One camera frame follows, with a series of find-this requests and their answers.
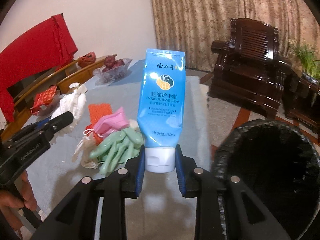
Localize red gift packet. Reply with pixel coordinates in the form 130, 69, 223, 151
30, 85, 57, 115

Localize dark wooden armchair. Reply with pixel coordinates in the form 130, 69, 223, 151
209, 18, 291, 119

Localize beige patterned curtain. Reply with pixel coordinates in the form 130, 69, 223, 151
152, 0, 319, 72

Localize pink face mask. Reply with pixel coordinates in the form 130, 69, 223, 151
93, 107, 130, 139

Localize green rubber glove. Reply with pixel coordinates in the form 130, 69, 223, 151
89, 127, 144, 176

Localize dark red fruits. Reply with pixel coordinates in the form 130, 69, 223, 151
103, 55, 125, 73

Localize person's left hand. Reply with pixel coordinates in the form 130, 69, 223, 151
1, 171, 37, 231

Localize green potted plant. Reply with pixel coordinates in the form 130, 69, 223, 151
288, 39, 319, 84

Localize blue hand cream tube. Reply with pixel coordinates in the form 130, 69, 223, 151
137, 49, 186, 173

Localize glass fruit bowl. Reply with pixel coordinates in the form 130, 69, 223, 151
93, 58, 132, 85

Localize red cloth cover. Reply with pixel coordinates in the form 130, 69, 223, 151
1, 14, 78, 122

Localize pale blue white tube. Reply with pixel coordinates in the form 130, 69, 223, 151
52, 83, 87, 135

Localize black trash bin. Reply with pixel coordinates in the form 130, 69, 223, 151
211, 119, 319, 239

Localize dark wooden side table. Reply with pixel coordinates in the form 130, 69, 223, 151
282, 70, 319, 134

